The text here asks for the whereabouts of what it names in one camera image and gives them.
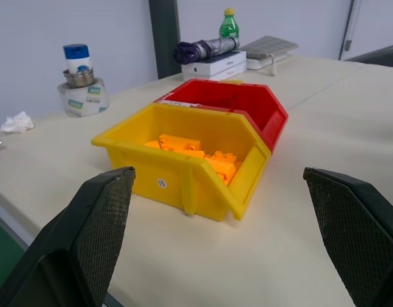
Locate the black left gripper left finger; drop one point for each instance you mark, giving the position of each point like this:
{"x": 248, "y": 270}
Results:
{"x": 65, "y": 243}

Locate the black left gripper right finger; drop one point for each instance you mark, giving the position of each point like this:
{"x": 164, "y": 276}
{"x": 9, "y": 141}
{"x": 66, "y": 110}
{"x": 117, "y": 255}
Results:
{"x": 359, "y": 236}

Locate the crumpled white tissue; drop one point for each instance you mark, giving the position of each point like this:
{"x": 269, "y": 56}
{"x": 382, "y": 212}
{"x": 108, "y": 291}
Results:
{"x": 17, "y": 123}

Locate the yellow plastic storage bin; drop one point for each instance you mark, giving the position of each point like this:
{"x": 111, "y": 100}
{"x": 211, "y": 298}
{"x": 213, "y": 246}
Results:
{"x": 183, "y": 188}

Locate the printed packing tape roll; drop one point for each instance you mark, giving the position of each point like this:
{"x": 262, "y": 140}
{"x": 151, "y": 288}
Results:
{"x": 84, "y": 97}

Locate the yellow rectangular building block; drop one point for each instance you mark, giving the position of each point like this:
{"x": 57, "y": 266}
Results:
{"x": 180, "y": 142}

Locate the yellow studded building block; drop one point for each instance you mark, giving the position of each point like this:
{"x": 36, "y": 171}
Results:
{"x": 222, "y": 163}

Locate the small metal cup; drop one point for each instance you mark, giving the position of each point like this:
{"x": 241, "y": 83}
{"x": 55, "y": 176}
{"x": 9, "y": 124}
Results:
{"x": 78, "y": 77}

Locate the red plastic storage bin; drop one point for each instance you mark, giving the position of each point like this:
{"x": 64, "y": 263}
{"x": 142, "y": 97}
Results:
{"x": 247, "y": 102}

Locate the white bottle with blue cap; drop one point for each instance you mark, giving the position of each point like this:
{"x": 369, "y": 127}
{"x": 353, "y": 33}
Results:
{"x": 77, "y": 58}

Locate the white flat board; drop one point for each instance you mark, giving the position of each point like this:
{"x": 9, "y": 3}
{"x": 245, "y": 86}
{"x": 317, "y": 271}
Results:
{"x": 263, "y": 62}

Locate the white phone box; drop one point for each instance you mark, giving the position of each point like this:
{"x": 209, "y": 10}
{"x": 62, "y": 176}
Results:
{"x": 215, "y": 62}
{"x": 222, "y": 74}

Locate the dark vertical pillar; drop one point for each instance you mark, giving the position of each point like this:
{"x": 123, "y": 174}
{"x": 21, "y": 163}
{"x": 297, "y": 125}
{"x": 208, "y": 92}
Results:
{"x": 164, "y": 35}

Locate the folded dark umbrella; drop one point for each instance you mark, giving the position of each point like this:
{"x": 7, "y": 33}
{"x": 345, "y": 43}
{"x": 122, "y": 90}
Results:
{"x": 206, "y": 48}

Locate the green plastic drink bottle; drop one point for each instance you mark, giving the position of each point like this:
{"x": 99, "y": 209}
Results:
{"x": 228, "y": 27}

